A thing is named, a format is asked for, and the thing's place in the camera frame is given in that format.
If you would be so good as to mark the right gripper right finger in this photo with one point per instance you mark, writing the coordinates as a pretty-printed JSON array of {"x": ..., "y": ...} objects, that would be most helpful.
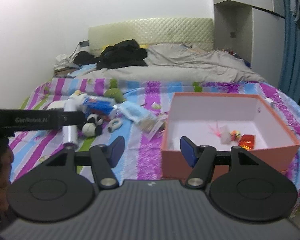
[{"x": 201, "y": 159}]

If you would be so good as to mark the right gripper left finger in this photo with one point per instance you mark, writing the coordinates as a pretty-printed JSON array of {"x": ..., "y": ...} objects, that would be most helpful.
[{"x": 103, "y": 159}]

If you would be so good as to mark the clear plastic cup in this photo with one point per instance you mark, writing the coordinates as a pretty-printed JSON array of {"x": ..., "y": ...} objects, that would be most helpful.
[{"x": 224, "y": 135}]

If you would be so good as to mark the small panda plush toy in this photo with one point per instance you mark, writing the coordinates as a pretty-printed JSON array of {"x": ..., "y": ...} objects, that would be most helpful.
[{"x": 93, "y": 126}]

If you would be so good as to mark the pink feathered bird toy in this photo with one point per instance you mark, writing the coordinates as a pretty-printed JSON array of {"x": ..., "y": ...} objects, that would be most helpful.
[{"x": 235, "y": 135}]

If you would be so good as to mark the red foil snack packet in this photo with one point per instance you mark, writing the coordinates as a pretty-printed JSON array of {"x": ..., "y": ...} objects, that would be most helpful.
[{"x": 247, "y": 142}]

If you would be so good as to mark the blue tissue pack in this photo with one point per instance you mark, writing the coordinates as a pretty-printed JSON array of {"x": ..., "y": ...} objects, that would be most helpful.
[{"x": 99, "y": 105}]

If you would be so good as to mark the cotton pads plastic bag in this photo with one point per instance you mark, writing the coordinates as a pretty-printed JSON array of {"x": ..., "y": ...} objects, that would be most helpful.
[{"x": 150, "y": 127}]

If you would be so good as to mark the blue surgical mask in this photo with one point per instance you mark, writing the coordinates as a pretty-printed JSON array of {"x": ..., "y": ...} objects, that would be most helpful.
[{"x": 135, "y": 112}]

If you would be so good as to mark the person left hand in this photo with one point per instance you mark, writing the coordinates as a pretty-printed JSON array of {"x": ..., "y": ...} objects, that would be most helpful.
[{"x": 6, "y": 160}]

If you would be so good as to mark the pink cardboard box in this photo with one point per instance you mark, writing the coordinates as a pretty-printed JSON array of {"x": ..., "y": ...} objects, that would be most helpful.
[{"x": 222, "y": 120}]

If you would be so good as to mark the white spray can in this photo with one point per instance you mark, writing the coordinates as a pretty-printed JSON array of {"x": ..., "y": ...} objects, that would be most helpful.
[{"x": 72, "y": 117}]

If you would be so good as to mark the striped colourful bed sheet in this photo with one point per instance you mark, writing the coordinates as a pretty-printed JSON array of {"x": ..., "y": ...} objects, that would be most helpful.
[{"x": 142, "y": 157}]

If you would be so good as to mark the green plush stick toy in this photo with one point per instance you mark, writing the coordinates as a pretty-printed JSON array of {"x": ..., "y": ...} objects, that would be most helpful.
[{"x": 115, "y": 94}]

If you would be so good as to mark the white clothes heap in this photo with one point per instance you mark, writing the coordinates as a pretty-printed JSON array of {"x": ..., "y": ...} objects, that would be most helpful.
[{"x": 63, "y": 61}]

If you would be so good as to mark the grey duvet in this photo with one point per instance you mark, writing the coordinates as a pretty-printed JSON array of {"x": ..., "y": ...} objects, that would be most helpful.
[{"x": 178, "y": 62}]

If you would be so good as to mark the small black clothes heap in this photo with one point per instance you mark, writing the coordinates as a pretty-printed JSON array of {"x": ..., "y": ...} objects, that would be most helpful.
[{"x": 84, "y": 58}]

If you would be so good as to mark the black clothes pile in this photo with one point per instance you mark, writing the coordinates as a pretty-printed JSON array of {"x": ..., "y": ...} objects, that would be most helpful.
[{"x": 123, "y": 54}]

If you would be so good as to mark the yellow pillow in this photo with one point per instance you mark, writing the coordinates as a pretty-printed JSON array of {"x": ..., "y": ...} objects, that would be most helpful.
[{"x": 144, "y": 46}]

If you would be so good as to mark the blue curtain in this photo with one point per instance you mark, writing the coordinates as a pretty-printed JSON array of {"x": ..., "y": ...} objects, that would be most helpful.
[{"x": 289, "y": 82}]

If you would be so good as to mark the cream quilted headboard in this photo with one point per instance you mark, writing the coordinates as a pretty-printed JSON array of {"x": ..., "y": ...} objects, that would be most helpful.
[{"x": 179, "y": 30}]

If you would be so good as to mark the grey wardrobe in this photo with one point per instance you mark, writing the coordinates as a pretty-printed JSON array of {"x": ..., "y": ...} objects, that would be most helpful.
[{"x": 255, "y": 30}]

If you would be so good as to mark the wall power socket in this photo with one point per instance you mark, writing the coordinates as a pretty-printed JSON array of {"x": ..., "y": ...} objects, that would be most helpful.
[{"x": 84, "y": 43}]

